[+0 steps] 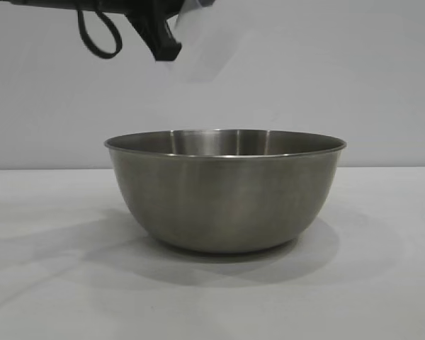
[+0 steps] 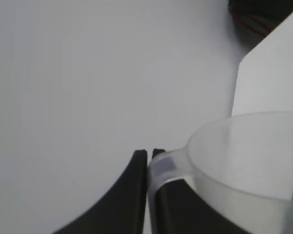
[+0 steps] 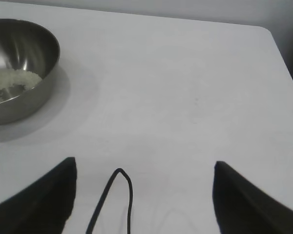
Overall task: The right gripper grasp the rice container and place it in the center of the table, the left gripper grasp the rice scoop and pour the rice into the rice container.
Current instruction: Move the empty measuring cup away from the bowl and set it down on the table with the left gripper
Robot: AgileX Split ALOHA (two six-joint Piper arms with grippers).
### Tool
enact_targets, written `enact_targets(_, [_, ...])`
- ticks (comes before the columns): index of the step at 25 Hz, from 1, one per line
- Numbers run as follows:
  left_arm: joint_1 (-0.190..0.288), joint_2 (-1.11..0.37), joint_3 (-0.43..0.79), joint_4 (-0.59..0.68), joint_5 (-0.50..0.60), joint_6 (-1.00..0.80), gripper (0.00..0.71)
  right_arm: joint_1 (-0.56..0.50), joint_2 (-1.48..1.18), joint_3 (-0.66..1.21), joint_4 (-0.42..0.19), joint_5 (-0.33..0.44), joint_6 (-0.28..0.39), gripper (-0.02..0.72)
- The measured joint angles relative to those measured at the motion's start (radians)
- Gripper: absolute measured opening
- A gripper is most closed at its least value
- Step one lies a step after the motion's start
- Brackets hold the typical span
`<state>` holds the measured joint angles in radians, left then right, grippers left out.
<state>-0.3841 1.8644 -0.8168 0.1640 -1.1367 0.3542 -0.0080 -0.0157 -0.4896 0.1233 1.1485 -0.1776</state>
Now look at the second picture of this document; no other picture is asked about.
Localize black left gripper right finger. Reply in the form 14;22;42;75
150;148;238;234

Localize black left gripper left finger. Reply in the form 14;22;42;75
51;149;147;234

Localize translucent plastic measuring cup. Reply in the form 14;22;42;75
146;111;293;234

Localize dark cable bundle red wires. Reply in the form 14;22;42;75
227;0;293;54

